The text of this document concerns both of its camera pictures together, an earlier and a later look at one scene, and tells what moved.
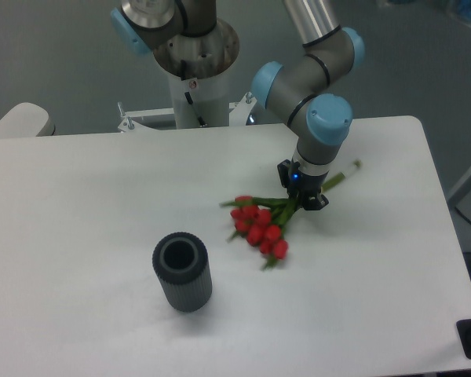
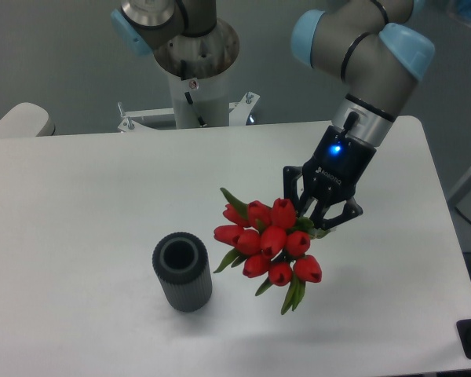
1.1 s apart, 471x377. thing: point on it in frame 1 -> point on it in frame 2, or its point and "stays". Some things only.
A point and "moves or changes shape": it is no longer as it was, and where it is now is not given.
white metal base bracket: [238, 111] stays
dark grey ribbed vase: [181, 264] stays
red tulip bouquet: [261, 221] moves or changes shape
